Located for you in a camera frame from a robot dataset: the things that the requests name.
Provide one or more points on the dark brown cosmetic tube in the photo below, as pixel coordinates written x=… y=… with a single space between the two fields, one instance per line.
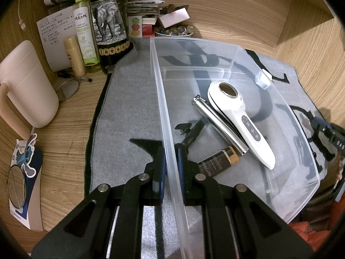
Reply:
x=215 y=162

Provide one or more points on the metal-rimmed eyeglasses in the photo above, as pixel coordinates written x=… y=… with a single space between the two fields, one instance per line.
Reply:
x=67 y=89

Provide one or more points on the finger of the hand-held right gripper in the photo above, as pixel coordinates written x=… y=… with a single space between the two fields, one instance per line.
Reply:
x=322 y=125
x=326 y=148

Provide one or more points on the small white card box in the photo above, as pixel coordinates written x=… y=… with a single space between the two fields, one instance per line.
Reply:
x=173 y=17

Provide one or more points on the white handheld massager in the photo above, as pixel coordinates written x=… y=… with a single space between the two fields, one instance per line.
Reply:
x=250 y=132

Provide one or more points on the handwritten note paper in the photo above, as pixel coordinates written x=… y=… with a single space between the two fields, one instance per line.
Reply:
x=51 y=40

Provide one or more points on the stack of books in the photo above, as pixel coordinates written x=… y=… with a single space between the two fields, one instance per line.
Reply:
x=145 y=8

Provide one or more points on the white plug adapter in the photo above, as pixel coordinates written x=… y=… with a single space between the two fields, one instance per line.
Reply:
x=263 y=79

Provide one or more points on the grey mat with black pattern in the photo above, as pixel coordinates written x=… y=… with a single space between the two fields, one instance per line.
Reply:
x=126 y=108

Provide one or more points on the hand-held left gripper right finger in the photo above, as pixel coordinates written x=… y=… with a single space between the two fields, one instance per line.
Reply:
x=181 y=172

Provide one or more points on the pale pink mug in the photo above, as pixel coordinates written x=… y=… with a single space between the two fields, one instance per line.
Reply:
x=27 y=86

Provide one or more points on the fruit print card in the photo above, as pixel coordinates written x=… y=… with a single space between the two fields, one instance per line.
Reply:
x=134 y=27

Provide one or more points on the small beige bottle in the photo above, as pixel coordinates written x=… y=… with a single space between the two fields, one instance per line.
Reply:
x=74 y=56

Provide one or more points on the small red box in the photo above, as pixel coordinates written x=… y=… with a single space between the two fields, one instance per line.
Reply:
x=148 y=31

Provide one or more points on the black pen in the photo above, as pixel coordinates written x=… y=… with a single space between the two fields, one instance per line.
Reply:
x=83 y=79

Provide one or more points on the dark wine bottle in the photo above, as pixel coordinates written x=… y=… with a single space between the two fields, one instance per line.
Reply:
x=107 y=27

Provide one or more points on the clear plastic storage box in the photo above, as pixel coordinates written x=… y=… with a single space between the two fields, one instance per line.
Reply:
x=283 y=167

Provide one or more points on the orange red cloth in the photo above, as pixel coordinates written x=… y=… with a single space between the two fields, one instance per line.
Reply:
x=310 y=226

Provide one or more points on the blue cartoon printed card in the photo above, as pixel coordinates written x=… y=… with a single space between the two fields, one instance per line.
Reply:
x=32 y=194

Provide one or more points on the small round mirror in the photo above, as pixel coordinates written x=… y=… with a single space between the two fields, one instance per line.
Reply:
x=16 y=187

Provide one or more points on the silver metal tube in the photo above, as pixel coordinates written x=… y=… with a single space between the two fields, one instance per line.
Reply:
x=213 y=116

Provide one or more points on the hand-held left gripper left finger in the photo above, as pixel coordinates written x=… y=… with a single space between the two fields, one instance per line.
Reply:
x=161 y=172

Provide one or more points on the bowl of stones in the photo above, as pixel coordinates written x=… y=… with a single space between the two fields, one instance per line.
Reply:
x=172 y=31

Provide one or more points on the black clip tool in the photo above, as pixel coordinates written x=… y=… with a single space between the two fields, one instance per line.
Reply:
x=192 y=135

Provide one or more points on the green spray bottle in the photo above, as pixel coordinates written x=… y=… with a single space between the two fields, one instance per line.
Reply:
x=85 y=32

